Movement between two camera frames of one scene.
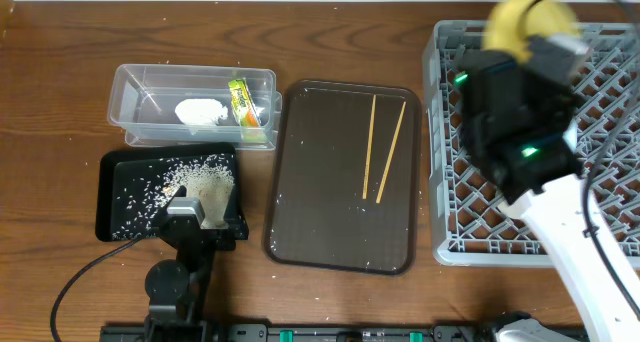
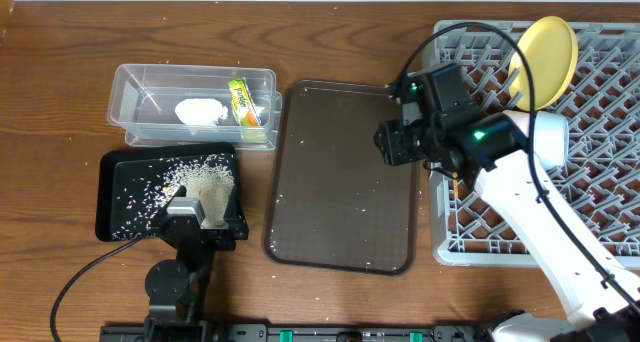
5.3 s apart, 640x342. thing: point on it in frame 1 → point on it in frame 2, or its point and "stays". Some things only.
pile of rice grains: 208,178 stays
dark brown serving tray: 314,211 stays
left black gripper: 241,232 stays
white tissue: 201,111 stays
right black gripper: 561,114 → 392,146
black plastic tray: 134,179 stays
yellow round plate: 548,17 → 551,47
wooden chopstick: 390,153 → 455,184
